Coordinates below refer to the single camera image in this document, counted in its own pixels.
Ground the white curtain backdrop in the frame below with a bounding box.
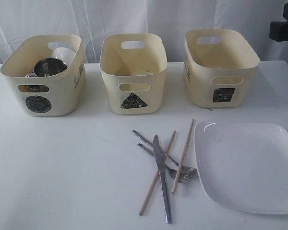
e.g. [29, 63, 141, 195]
[0, 0, 288, 63]

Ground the wooden chopstick right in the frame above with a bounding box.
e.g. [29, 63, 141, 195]
[171, 119, 194, 195]

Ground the steel table knife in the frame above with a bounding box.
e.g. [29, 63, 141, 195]
[153, 135, 172, 224]

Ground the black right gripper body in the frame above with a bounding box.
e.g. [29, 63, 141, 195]
[269, 3, 288, 42]

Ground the cream bin with circle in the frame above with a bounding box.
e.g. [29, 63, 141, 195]
[0, 34, 85, 116]

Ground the wooden chopstick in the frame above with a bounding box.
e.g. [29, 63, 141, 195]
[171, 119, 194, 195]
[139, 130, 176, 216]

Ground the stainless steel bowl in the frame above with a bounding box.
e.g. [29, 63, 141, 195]
[18, 85, 49, 93]

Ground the wooden chopstick left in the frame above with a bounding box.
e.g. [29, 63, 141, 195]
[139, 130, 176, 216]

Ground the cream bin with square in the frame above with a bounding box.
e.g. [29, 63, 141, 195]
[183, 29, 260, 108]

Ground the white round bowl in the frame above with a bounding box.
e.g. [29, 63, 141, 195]
[51, 47, 76, 67]

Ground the white square plate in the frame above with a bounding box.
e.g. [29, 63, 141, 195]
[194, 122, 288, 215]

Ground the steel spoon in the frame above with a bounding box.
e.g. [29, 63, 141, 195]
[132, 130, 197, 177]

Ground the steel fork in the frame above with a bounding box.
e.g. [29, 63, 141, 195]
[137, 143, 191, 184]

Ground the cream bin with triangle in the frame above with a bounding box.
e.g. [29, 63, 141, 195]
[99, 33, 167, 115]

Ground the steel mug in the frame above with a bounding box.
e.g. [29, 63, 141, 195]
[25, 57, 67, 78]

